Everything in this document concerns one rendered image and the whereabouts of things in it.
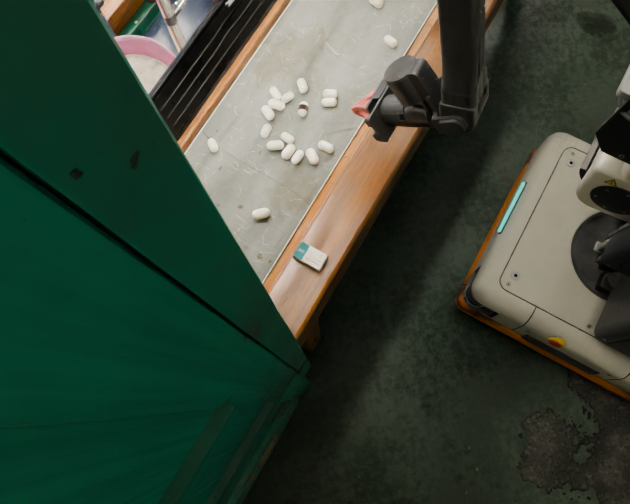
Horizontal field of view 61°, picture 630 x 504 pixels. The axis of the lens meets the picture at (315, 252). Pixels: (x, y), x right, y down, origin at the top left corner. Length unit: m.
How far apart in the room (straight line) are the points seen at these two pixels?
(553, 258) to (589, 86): 0.85
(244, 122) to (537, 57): 1.39
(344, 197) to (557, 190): 0.84
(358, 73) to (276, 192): 0.33
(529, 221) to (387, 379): 0.66
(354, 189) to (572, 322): 0.82
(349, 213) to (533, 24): 1.49
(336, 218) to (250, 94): 0.36
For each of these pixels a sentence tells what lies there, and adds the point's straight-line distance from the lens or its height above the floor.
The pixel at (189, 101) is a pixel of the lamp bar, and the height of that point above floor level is 1.07.
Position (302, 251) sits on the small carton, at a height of 0.79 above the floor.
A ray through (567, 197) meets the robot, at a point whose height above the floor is 0.28.
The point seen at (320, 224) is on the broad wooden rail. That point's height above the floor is 0.76.
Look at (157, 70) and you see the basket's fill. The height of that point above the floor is 0.74.
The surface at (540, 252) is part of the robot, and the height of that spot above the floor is 0.28.
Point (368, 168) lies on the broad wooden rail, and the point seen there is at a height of 0.76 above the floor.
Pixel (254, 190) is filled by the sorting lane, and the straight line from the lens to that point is 1.16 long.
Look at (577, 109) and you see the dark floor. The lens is 2.27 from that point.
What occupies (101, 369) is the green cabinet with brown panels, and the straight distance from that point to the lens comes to 0.20.
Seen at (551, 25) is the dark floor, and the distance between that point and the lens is 2.43.
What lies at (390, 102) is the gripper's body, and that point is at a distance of 0.99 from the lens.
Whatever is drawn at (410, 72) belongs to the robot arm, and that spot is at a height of 1.06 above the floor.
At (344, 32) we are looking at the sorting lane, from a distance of 1.34.
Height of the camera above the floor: 1.80
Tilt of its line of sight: 75 degrees down
